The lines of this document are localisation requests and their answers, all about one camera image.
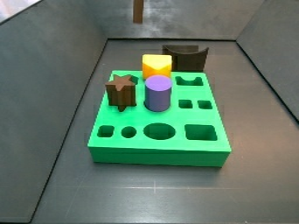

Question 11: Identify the green foam shape board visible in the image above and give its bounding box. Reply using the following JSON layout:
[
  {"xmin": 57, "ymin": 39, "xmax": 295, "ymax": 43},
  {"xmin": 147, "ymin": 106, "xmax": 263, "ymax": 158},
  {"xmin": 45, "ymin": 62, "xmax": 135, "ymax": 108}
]
[{"xmin": 88, "ymin": 70, "xmax": 231, "ymax": 167}]

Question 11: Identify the yellow block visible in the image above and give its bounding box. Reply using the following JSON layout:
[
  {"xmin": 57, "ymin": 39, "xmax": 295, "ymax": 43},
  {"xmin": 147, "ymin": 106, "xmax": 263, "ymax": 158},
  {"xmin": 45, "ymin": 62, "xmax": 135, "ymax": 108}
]
[{"xmin": 143, "ymin": 54, "xmax": 172, "ymax": 79}]

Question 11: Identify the purple cylinder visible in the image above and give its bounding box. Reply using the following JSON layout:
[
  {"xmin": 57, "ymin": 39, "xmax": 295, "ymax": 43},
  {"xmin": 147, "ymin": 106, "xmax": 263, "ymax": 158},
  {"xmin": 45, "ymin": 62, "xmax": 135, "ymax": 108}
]
[{"xmin": 144, "ymin": 75, "xmax": 174, "ymax": 112}]

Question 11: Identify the brown star prism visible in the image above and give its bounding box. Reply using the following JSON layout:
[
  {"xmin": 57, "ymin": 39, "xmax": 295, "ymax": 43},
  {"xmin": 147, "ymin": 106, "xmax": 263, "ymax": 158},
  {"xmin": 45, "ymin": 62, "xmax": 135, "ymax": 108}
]
[{"xmin": 106, "ymin": 74, "xmax": 136, "ymax": 112}]

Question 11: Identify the black curved fixture stand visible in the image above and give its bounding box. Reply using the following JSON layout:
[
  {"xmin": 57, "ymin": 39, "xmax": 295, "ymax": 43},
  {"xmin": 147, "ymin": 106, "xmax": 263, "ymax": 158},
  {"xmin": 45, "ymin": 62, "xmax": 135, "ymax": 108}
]
[{"xmin": 163, "ymin": 45, "xmax": 210, "ymax": 72}]

